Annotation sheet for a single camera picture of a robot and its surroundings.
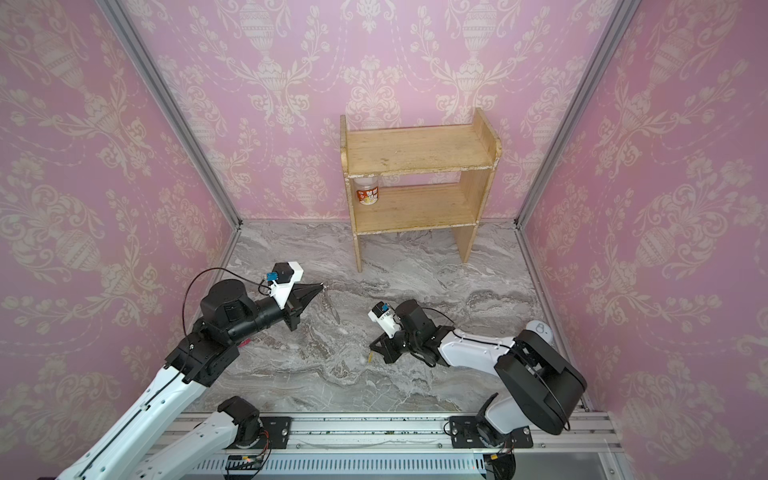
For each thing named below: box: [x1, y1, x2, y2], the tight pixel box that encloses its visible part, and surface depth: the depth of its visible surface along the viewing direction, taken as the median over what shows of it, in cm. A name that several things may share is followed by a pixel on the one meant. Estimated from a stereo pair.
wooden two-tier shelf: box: [340, 108, 502, 273], surface depth 87 cm
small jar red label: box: [354, 177, 379, 206], surface depth 96 cm
